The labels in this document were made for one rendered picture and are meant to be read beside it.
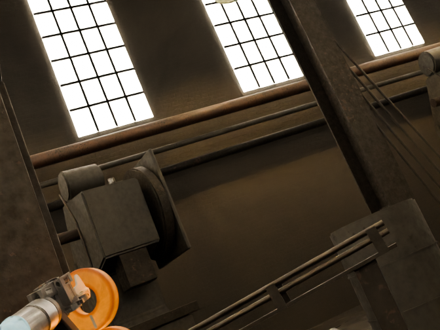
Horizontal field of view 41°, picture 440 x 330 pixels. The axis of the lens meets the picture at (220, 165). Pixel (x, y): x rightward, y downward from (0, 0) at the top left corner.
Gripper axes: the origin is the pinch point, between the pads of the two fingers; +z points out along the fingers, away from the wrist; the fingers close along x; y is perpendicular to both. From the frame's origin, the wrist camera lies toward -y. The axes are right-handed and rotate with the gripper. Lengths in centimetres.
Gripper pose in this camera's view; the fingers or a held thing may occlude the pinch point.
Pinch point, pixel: (84, 293)
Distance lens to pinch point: 151.2
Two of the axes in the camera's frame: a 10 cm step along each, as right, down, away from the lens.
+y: -4.4, -9.0, -0.3
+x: -8.8, 4.2, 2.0
